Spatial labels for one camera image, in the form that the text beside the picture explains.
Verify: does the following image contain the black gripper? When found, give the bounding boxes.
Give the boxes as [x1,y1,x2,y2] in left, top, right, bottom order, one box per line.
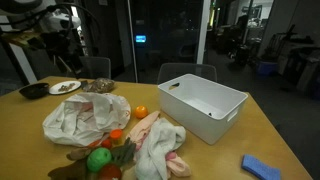
[41,31,85,79]

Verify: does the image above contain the orange plastic cup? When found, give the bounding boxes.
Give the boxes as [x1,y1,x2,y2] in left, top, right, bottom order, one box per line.
[109,128,124,144]

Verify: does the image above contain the small red ball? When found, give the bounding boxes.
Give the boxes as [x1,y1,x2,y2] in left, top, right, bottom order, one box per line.
[100,138,113,150]

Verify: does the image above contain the green plastic egg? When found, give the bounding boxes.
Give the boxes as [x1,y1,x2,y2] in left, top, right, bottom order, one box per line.
[86,147,113,173]

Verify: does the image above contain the red plush vegetable green leaves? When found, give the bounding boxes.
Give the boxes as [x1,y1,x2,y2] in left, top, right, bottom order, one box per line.
[97,137,137,180]

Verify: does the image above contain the brown plush toy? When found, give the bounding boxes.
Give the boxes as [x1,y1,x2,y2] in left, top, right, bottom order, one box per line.
[47,146,101,180]

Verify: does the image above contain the brown bits on plate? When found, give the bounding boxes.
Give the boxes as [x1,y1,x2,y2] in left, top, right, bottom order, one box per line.
[57,83,77,93]

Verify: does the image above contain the grey chair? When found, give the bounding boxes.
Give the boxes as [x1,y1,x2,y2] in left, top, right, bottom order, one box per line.
[156,62,218,85]
[78,55,112,80]

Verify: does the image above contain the white plate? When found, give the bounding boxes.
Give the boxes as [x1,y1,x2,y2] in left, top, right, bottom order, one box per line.
[48,80,82,96]

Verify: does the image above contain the clear bag of rubber bands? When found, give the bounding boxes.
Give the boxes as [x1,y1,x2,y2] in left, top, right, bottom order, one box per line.
[82,77,116,94]

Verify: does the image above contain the black bowl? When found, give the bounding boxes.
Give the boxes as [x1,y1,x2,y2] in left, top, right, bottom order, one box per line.
[18,82,50,100]

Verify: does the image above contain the white plastic bag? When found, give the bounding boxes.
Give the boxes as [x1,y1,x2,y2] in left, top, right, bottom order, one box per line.
[42,92,132,148]

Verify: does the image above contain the orange ball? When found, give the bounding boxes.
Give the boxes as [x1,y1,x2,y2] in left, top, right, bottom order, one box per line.
[134,105,149,120]

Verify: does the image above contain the light pink cloth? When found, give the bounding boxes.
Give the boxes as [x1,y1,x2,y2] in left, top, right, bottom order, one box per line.
[125,110,193,178]

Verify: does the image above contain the white terry towel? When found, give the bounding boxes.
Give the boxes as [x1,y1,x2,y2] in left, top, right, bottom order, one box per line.
[134,117,187,180]

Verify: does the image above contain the white plastic bin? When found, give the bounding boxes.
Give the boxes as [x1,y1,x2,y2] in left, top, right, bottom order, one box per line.
[157,73,249,146]

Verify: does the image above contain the hot pink cloth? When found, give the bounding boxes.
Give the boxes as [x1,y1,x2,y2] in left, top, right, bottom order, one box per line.
[165,151,177,162]

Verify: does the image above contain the blue storage bin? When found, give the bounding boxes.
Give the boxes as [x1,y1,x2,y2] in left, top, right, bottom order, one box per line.
[256,59,278,77]

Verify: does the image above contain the blue sponge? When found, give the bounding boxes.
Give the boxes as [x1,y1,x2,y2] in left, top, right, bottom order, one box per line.
[241,153,282,180]

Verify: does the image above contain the tan wrist camera box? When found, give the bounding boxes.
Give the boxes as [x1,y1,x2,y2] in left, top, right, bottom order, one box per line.
[9,31,43,48]

